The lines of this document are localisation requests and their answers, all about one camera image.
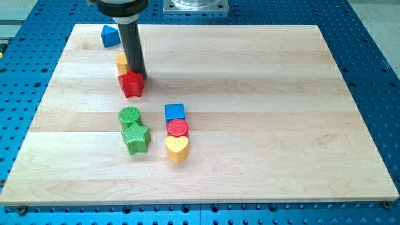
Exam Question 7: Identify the yellow hexagon block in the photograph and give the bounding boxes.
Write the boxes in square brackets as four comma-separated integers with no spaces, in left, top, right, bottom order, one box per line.
[115,52,129,75]

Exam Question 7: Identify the green star block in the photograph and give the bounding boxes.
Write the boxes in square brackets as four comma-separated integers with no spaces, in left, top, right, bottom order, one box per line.
[121,122,151,155]

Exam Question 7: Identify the red star block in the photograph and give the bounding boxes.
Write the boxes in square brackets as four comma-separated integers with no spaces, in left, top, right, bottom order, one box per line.
[118,71,144,98]

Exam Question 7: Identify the red cylinder block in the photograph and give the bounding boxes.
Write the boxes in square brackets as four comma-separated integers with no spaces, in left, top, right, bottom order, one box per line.
[166,119,189,138]

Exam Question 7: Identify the blue cube block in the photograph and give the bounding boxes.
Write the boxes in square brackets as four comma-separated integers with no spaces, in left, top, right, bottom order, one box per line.
[164,103,186,123]

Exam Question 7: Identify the yellow heart block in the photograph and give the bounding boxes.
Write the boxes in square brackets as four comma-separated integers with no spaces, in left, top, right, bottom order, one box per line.
[164,136,189,164]

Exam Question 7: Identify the wooden board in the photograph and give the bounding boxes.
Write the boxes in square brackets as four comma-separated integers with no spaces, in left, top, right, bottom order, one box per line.
[1,24,399,206]

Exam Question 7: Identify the green cylinder block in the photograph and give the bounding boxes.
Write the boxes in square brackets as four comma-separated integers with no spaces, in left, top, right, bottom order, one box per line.
[118,106,143,129]

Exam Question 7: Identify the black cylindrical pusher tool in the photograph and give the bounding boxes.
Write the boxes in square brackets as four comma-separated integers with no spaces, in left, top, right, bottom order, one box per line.
[113,14,146,77]

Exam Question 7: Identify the blue perforated table plate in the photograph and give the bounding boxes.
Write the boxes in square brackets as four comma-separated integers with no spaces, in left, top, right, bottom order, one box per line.
[1,1,399,224]

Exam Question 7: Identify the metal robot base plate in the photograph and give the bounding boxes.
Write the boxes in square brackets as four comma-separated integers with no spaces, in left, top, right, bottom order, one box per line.
[163,0,229,13]

